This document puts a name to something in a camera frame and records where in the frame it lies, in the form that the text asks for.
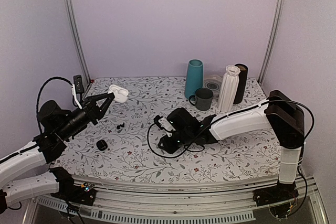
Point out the black cylinder vase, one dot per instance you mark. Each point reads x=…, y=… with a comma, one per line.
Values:
x=242, y=83

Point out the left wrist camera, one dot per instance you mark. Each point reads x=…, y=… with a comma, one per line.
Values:
x=77, y=91

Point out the teal tall vase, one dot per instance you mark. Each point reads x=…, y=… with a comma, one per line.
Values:
x=194, y=77

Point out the aluminium front rail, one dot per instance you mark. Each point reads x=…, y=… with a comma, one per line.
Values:
x=216, y=202

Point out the white earbud charging case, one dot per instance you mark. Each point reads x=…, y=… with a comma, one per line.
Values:
x=120, y=94

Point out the white ribbed vase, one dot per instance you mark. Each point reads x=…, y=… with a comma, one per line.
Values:
x=228, y=88

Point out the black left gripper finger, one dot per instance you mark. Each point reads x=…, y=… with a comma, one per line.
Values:
x=106, y=97
x=99, y=112

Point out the black earbud charging case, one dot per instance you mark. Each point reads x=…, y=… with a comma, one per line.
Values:
x=101, y=145

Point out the aluminium frame post left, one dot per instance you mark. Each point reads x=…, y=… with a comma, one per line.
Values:
x=76, y=39

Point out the black wireless earbuds pair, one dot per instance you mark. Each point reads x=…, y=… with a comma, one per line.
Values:
x=120, y=126

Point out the clear tape roll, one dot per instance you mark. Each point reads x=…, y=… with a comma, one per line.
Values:
x=213, y=82

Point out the aluminium frame post right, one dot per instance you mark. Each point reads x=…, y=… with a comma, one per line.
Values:
x=271, y=42

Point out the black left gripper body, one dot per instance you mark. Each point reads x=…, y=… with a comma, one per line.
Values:
x=68, y=128

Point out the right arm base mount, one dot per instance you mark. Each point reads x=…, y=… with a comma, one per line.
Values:
x=274, y=194

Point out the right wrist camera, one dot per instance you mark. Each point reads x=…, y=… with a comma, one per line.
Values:
x=163, y=123

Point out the dark grey mug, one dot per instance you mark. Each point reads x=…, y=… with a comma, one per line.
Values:
x=202, y=99

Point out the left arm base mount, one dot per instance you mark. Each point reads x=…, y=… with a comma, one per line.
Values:
x=69, y=192

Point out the floral patterned table mat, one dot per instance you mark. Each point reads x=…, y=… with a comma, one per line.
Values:
x=157, y=136

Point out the aluminium frame post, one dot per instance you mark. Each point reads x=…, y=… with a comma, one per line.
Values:
x=76, y=39
x=271, y=42

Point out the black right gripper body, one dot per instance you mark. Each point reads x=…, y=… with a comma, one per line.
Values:
x=185, y=137

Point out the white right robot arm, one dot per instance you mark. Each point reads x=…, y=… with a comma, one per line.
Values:
x=277, y=113

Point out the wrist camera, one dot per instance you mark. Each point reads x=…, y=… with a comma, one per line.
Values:
x=163, y=123
x=77, y=91

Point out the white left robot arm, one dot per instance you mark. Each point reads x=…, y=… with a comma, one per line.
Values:
x=59, y=127

